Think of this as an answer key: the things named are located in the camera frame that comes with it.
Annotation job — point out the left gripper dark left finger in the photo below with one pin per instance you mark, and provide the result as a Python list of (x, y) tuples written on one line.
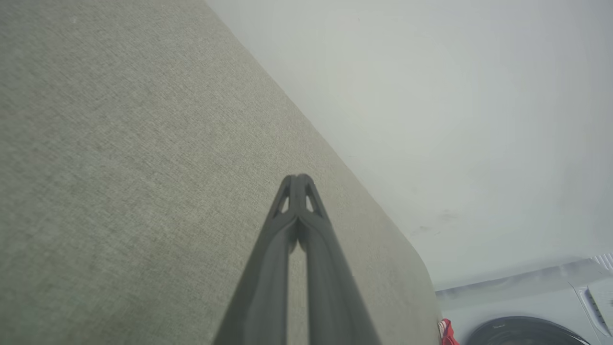
[(263, 297)]

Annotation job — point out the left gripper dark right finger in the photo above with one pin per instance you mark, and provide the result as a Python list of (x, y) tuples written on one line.
[(335, 306)]

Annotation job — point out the red and white basketball jersey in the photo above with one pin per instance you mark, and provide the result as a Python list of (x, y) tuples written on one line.
[(449, 335)]

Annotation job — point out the dark round washing machine door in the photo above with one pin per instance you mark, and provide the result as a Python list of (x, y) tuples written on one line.
[(522, 333)]

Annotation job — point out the white washing machine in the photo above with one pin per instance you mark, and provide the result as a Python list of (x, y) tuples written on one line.
[(527, 297)]

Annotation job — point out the grey fabric sofa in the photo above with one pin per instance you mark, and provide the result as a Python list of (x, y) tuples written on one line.
[(119, 143)]

